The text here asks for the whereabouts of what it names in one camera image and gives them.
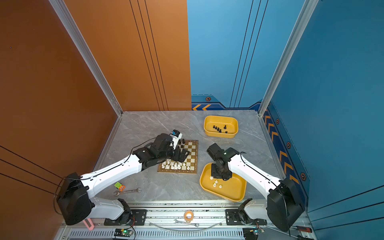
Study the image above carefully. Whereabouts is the wooden chess board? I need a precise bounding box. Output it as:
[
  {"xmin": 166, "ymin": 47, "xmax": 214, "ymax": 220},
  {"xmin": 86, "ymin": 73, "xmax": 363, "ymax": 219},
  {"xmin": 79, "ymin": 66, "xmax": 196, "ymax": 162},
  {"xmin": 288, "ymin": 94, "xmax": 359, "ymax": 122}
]
[{"xmin": 158, "ymin": 140, "xmax": 199, "ymax": 174}]

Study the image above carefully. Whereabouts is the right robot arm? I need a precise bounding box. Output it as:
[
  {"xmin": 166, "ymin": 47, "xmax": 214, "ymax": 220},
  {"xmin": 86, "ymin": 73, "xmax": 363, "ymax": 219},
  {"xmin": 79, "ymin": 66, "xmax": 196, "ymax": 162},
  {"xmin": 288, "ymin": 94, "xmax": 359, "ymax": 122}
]
[{"xmin": 201, "ymin": 144, "xmax": 305, "ymax": 232}]

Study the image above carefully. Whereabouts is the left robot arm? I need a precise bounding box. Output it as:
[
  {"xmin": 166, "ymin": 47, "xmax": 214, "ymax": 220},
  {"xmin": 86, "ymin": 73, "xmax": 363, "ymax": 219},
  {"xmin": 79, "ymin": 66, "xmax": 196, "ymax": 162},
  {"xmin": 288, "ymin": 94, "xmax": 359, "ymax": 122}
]
[{"xmin": 56, "ymin": 130, "xmax": 189, "ymax": 226}]

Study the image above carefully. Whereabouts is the green circuit board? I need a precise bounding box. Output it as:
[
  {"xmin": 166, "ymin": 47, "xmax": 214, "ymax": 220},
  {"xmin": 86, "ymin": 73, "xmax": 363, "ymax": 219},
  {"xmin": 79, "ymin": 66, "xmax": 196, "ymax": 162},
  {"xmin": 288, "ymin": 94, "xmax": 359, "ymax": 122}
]
[{"xmin": 114, "ymin": 228, "xmax": 135, "ymax": 240}]

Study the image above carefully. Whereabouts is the near yellow tray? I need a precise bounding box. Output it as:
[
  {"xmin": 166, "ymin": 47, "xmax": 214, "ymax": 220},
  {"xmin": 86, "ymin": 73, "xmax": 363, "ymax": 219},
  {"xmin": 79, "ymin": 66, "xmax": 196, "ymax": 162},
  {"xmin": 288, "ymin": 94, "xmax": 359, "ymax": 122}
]
[{"xmin": 200, "ymin": 163, "xmax": 247, "ymax": 202}]

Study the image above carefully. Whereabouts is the yellow tray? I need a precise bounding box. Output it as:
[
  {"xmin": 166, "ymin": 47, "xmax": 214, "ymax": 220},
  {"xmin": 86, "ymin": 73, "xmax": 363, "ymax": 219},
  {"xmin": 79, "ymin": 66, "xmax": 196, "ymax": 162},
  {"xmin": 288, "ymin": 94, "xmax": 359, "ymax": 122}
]
[
  {"xmin": 204, "ymin": 116, "xmax": 239, "ymax": 139},
  {"xmin": 200, "ymin": 163, "xmax": 247, "ymax": 202}
]

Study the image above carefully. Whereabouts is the far yellow tray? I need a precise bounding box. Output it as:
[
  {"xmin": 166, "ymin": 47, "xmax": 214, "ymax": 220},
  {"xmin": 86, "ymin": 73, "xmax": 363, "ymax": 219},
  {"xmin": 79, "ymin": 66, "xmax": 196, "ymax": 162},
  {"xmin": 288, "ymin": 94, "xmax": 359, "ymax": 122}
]
[{"xmin": 204, "ymin": 116, "xmax": 239, "ymax": 139}]

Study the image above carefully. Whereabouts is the silver wrench on table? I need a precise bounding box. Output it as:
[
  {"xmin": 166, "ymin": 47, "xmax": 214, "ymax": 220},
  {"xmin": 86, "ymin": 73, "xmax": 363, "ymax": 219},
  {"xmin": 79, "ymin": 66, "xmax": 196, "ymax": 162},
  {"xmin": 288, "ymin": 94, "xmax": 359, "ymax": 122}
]
[{"xmin": 114, "ymin": 188, "xmax": 142, "ymax": 197}]

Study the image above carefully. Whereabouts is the orange green small box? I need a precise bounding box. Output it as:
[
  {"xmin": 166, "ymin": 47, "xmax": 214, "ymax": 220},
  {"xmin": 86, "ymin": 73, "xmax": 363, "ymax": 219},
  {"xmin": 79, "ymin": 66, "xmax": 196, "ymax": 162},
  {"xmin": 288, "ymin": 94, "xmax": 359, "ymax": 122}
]
[{"xmin": 114, "ymin": 182, "xmax": 126, "ymax": 192}]

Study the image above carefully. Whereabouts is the orange tape roll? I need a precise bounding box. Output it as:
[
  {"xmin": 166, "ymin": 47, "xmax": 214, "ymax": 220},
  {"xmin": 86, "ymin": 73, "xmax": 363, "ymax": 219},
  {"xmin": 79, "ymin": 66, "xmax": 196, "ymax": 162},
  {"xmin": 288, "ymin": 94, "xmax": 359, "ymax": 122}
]
[{"xmin": 184, "ymin": 210, "xmax": 194, "ymax": 223}]

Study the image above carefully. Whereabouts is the pink tool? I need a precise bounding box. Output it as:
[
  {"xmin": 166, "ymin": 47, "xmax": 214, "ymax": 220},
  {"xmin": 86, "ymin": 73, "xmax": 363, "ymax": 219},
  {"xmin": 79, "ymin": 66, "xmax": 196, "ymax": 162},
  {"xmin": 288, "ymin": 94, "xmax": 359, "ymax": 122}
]
[{"xmin": 83, "ymin": 219, "xmax": 95, "ymax": 231}]

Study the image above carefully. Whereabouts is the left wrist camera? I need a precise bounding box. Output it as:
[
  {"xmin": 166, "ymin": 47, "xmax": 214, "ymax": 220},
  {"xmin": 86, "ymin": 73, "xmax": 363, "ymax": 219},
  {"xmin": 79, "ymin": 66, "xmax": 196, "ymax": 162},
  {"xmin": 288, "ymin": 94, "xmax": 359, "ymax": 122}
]
[{"xmin": 170, "ymin": 130, "xmax": 183, "ymax": 149}]

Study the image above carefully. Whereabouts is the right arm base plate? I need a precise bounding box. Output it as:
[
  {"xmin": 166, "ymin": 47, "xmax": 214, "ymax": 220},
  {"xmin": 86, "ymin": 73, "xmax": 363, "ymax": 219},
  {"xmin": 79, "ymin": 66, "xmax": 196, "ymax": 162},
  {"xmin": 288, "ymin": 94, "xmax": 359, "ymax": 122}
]
[{"xmin": 225, "ymin": 209, "xmax": 268, "ymax": 226}]

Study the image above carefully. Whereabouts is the silver wrench on rail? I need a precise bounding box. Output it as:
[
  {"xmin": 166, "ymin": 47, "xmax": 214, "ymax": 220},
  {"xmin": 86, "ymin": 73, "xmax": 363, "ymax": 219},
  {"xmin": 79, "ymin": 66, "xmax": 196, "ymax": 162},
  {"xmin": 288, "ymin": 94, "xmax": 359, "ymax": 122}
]
[{"xmin": 174, "ymin": 219, "xmax": 199, "ymax": 228}]

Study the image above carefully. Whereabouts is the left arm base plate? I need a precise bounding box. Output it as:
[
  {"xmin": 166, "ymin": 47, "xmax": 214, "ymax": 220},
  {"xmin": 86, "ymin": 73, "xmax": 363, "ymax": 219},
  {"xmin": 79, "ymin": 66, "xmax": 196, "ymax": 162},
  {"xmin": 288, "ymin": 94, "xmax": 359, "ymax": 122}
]
[{"xmin": 104, "ymin": 209, "xmax": 148, "ymax": 226}]

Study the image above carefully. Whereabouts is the red handled ratchet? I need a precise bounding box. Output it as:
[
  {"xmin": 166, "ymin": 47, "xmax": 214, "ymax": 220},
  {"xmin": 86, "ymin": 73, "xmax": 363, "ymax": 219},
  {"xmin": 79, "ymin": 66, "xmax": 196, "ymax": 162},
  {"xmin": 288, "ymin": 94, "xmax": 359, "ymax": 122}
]
[{"xmin": 293, "ymin": 226, "xmax": 313, "ymax": 233}]

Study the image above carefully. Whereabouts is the aluminium corner post left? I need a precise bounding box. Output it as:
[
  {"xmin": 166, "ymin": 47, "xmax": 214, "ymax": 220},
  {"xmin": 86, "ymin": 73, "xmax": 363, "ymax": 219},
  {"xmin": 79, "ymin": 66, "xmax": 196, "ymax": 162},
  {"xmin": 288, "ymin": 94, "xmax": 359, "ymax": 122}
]
[{"xmin": 49, "ymin": 0, "xmax": 123, "ymax": 117}]

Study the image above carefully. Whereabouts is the aluminium corner post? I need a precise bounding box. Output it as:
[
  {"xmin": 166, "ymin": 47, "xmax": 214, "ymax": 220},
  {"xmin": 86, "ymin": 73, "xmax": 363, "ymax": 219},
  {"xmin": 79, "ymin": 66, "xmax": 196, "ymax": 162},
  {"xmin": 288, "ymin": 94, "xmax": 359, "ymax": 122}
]
[
  {"xmin": 49, "ymin": 0, "xmax": 123, "ymax": 117},
  {"xmin": 258, "ymin": 0, "xmax": 319, "ymax": 117}
]

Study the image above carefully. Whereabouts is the aluminium corner post right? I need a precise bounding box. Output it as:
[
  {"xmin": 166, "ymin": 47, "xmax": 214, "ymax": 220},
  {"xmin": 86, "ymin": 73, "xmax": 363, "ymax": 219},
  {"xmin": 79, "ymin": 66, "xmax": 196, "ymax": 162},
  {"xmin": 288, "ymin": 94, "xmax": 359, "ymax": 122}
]
[{"xmin": 258, "ymin": 0, "xmax": 319, "ymax": 117}]

